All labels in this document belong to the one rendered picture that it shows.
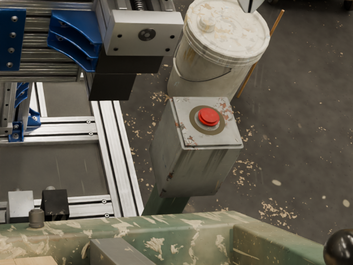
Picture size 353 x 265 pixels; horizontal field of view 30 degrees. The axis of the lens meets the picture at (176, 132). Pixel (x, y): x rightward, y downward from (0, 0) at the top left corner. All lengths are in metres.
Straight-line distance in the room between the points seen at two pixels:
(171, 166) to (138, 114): 1.19
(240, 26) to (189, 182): 1.15
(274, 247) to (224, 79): 1.35
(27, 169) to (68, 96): 0.30
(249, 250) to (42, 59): 0.64
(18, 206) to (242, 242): 0.41
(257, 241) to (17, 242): 0.36
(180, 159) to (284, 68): 1.66
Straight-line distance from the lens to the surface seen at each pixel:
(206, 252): 1.10
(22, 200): 1.22
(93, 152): 1.99
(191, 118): 1.19
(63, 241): 1.03
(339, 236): 0.51
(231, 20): 2.32
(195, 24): 2.25
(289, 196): 2.38
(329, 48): 2.99
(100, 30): 1.32
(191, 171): 1.21
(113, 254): 0.94
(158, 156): 1.27
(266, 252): 1.01
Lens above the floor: 1.81
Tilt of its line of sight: 50 degrees down
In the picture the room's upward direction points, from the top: 24 degrees clockwise
